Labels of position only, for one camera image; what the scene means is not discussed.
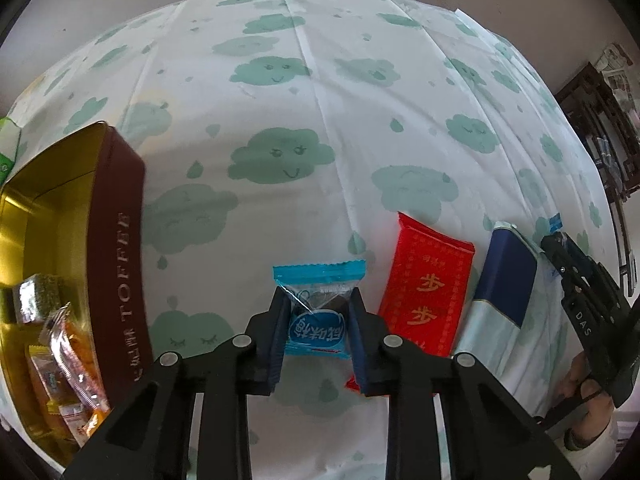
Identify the paper wall calendar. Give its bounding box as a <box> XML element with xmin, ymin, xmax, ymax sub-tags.
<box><xmin>601</xmin><ymin>44</ymin><xmax>635</xmax><ymax>92</ymax></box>

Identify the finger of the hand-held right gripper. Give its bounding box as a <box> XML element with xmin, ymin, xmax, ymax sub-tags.
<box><xmin>561</xmin><ymin>231</ymin><xmax>629</xmax><ymax>313</ymax></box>
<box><xmin>540</xmin><ymin>234</ymin><xmax>603</xmax><ymax>361</ymax></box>

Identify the brown tin box gold inside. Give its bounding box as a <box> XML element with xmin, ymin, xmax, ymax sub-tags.
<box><xmin>0</xmin><ymin>121</ymin><xmax>155</xmax><ymax>467</ymax></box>

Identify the dark wooden cabinet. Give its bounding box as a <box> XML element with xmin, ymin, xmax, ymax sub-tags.
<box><xmin>554</xmin><ymin>62</ymin><xmax>640</xmax><ymax>297</ymax></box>

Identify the cloud print tablecloth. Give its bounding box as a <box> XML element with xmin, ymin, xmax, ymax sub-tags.
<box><xmin>0</xmin><ymin>0</ymin><xmax>627</xmax><ymax>480</ymax></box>

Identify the black strap cable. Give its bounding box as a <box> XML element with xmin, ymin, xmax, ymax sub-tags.
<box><xmin>532</xmin><ymin>380</ymin><xmax>608</xmax><ymax>431</ymax></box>

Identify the clear orange snack packet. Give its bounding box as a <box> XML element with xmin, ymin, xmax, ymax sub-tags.
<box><xmin>42</xmin><ymin>305</ymin><xmax>112</xmax><ymax>427</ymax></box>

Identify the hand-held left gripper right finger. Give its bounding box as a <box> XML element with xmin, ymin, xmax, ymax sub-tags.
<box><xmin>347</xmin><ymin>290</ymin><xmax>583</xmax><ymax>480</ymax></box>

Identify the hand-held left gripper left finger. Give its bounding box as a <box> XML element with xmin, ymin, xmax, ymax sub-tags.
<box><xmin>62</xmin><ymin>287</ymin><xmax>293</xmax><ymax>480</ymax></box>

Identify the person's right hand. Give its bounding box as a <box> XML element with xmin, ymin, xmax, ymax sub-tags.
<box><xmin>557</xmin><ymin>352</ymin><xmax>614</xmax><ymax>433</ymax></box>

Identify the blue snack packet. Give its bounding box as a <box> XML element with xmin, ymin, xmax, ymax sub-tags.
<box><xmin>272</xmin><ymin>260</ymin><xmax>369</xmax><ymax>360</ymax></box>

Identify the pale snack packet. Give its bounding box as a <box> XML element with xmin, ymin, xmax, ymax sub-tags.
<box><xmin>57</xmin><ymin>401</ymin><xmax>102</xmax><ymax>449</ymax></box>

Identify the red snack packet gold print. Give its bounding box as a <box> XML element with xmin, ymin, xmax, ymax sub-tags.
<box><xmin>377</xmin><ymin>211</ymin><xmax>475</xmax><ymax>359</ymax></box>

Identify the green cardboard box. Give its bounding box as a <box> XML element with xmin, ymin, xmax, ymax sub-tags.
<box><xmin>0</xmin><ymin>117</ymin><xmax>24</xmax><ymax>187</ymax></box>

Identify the navy and silver snack packet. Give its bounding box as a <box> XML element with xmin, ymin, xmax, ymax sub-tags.
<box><xmin>457</xmin><ymin>221</ymin><xmax>539</xmax><ymax>362</ymax></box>

